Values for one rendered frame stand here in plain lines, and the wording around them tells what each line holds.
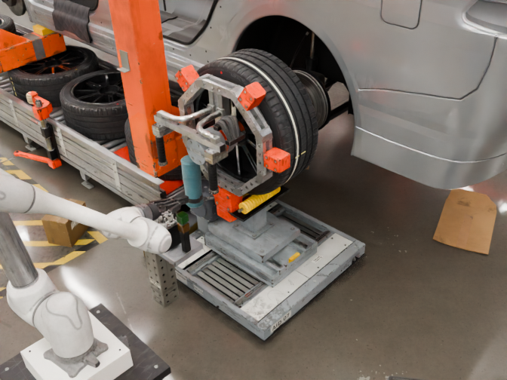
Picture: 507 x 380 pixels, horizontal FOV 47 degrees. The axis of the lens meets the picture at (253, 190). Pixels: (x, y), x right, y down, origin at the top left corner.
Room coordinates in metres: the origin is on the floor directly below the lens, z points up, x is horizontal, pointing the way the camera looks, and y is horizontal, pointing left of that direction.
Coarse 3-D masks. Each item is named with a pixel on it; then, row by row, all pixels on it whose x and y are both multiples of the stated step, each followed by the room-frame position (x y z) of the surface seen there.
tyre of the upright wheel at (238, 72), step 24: (216, 72) 2.40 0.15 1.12; (240, 72) 2.30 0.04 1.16; (264, 72) 2.32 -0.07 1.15; (288, 72) 2.36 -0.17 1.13; (288, 96) 2.25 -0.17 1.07; (288, 120) 2.19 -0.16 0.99; (312, 120) 2.26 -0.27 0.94; (288, 144) 2.13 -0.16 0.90; (312, 144) 2.25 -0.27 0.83; (288, 168) 2.14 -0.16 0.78; (264, 192) 2.21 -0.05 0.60
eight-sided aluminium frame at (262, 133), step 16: (208, 80) 2.34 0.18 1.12; (224, 80) 2.33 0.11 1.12; (192, 96) 2.40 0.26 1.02; (224, 96) 2.25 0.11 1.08; (192, 112) 2.48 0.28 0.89; (240, 112) 2.19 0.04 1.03; (256, 112) 2.18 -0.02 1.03; (192, 128) 2.48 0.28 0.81; (256, 128) 2.12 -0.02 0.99; (256, 144) 2.13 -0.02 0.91; (224, 176) 2.34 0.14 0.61; (256, 176) 2.13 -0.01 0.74; (240, 192) 2.20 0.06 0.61
